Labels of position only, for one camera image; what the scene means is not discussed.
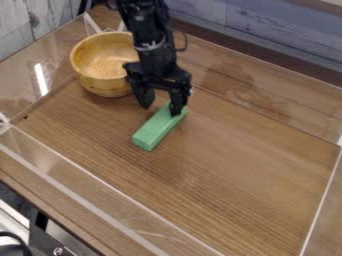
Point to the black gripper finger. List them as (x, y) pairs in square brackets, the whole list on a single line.
[(179, 94), (141, 91)]

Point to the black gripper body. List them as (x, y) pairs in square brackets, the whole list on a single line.
[(154, 70)]

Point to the green rectangular block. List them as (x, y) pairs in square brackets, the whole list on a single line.
[(154, 129)]

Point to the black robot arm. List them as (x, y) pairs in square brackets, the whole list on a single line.
[(144, 15)]

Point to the brown wooden bowl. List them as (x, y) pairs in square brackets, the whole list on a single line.
[(97, 58)]

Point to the black metal table bracket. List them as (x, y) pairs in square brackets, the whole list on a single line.
[(41, 240)]

